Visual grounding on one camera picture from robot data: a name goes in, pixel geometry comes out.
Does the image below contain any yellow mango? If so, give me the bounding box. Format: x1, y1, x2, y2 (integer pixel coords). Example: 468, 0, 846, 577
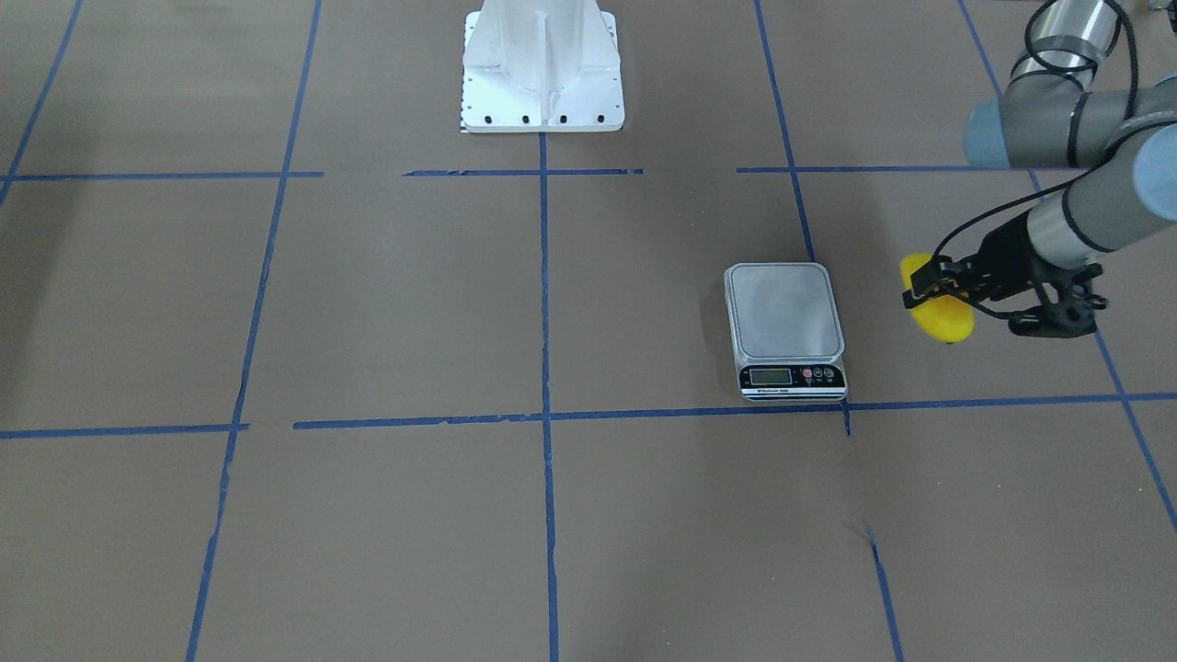
899, 253, 976, 344

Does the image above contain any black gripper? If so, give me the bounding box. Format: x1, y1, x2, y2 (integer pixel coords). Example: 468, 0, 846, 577
902, 212, 1051, 310

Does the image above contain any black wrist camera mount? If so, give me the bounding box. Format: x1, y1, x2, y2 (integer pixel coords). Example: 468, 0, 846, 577
1006, 260, 1108, 339

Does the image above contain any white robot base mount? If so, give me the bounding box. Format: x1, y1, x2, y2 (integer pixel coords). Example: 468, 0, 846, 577
460, 1, 626, 133

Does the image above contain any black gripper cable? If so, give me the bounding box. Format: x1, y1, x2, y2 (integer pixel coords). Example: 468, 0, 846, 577
931, 0, 1142, 322

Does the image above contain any digital kitchen scale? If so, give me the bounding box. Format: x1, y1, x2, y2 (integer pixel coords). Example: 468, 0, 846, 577
723, 262, 849, 404

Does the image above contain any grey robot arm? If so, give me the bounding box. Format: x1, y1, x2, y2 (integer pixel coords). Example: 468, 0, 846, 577
903, 1, 1173, 320

